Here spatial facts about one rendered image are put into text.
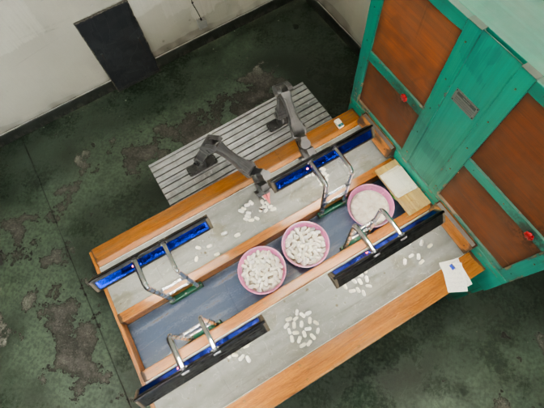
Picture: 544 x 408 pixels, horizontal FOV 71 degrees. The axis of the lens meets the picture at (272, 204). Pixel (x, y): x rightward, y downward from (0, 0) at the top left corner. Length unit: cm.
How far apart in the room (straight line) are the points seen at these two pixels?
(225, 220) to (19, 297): 187
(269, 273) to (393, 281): 67
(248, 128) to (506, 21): 156
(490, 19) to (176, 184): 182
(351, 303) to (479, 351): 121
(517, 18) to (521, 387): 229
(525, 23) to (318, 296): 146
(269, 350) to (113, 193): 197
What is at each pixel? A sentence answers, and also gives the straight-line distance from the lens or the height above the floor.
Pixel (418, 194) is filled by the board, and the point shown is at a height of 78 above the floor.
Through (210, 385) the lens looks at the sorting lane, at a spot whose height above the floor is 74.
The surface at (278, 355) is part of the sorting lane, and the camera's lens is 207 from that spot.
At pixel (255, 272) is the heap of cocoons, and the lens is 213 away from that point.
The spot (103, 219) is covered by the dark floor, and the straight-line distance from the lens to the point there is 337.
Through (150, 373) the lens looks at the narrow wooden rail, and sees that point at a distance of 217.
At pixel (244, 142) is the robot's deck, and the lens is 253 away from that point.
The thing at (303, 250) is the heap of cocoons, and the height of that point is 73.
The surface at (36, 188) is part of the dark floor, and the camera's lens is 379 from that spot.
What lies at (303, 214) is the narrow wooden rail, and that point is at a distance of 218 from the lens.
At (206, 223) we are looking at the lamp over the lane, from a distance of 187.
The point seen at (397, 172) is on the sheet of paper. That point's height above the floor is 78.
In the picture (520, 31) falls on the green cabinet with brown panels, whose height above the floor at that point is 179.
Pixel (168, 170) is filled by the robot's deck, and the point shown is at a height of 67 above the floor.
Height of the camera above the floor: 281
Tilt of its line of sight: 68 degrees down
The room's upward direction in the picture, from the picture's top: 9 degrees counter-clockwise
